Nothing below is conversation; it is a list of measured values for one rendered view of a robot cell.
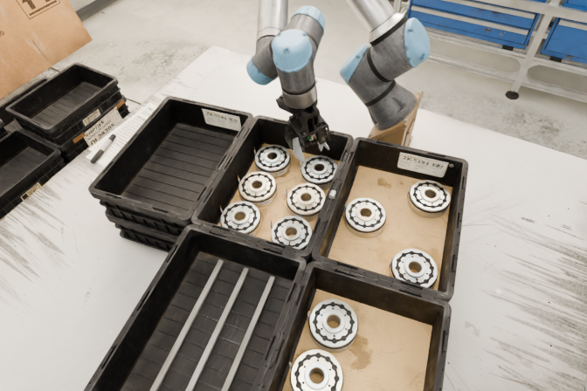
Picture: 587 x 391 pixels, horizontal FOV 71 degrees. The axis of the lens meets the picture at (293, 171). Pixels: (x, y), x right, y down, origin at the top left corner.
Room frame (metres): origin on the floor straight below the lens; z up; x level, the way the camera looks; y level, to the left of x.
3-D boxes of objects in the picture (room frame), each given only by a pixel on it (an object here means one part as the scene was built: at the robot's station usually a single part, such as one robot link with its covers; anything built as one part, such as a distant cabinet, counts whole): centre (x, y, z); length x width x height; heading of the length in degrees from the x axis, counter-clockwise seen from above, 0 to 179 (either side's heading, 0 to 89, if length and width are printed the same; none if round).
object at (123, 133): (1.10, 0.56, 0.70); 0.33 x 0.23 x 0.01; 147
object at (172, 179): (0.79, 0.32, 0.87); 0.40 x 0.30 x 0.11; 157
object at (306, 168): (0.75, -0.07, 0.86); 0.10 x 0.10 x 0.01
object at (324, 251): (0.56, -0.24, 0.87); 0.40 x 0.30 x 0.11; 157
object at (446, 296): (0.56, -0.24, 0.92); 0.40 x 0.30 x 0.02; 157
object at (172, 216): (0.79, 0.32, 0.92); 0.40 x 0.30 x 0.02; 157
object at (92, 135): (1.47, 0.88, 0.41); 0.31 x 0.02 x 0.16; 147
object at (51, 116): (1.54, 1.02, 0.37); 0.40 x 0.30 x 0.45; 147
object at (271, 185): (0.70, 0.10, 0.86); 0.10 x 0.10 x 0.01
